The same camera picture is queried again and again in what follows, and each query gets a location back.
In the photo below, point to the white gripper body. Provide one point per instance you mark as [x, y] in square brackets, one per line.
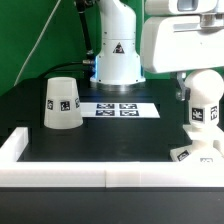
[178, 43]

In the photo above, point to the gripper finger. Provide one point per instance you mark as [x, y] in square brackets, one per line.
[182, 91]

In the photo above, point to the white lamp bulb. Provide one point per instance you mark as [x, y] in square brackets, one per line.
[206, 89]

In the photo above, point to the white lamp base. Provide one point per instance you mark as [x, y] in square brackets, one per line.
[203, 149]

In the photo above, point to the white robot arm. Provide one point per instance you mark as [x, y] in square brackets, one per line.
[118, 65]

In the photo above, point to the white lamp shade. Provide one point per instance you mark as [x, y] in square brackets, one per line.
[62, 107]

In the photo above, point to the white marker sheet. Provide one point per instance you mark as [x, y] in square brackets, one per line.
[119, 110]

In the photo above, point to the white U-shaped fence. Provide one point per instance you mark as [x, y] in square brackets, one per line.
[14, 173]

